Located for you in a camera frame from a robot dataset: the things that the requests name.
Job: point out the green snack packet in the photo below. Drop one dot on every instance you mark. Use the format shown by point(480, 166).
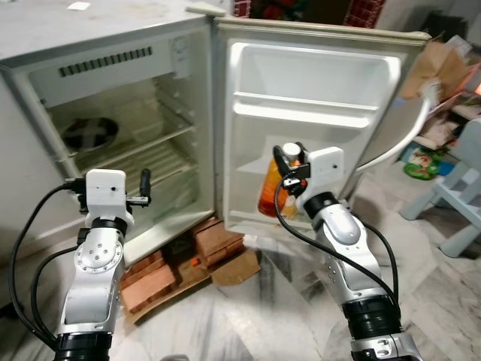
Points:
point(422, 164)

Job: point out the brown paper bag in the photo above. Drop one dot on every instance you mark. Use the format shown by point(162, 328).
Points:
point(440, 68)

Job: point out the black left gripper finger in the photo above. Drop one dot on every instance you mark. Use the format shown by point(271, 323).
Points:
point(145, 183)

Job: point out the small grey fridge cabinet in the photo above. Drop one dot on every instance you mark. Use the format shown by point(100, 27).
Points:
point(113, 71)

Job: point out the grey robot knee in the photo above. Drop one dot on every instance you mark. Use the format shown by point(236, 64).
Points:
point(174, 358)

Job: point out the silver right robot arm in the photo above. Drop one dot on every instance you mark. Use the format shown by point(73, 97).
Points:
point(342, 233)

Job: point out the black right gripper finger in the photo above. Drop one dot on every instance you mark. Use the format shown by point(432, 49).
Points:
point(280, 160)

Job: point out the small white paper slip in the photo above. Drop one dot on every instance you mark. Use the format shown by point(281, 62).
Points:
point(79, 6)

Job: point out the clear fridge shelf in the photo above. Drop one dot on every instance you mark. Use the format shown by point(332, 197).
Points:
point(161, 177)
point(143, 144)

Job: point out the red brick stack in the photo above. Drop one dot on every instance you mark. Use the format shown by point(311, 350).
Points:
point(150, 286)

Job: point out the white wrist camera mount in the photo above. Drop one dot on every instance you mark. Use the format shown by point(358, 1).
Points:
point(325, 169)
point(105, 192)

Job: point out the light blue plastic stool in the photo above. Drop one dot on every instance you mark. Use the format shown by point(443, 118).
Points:
point(458, 188)

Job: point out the brown cardboard piece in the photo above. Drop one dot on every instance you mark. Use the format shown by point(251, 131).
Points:
point(237, 268)

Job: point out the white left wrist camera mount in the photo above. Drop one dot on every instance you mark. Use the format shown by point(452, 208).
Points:
point(105, 192)

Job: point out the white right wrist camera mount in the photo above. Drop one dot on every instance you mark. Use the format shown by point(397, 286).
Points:
point(325, 169)

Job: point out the orange bottle white cap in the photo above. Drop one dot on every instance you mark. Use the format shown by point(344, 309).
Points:
point(270, 192)

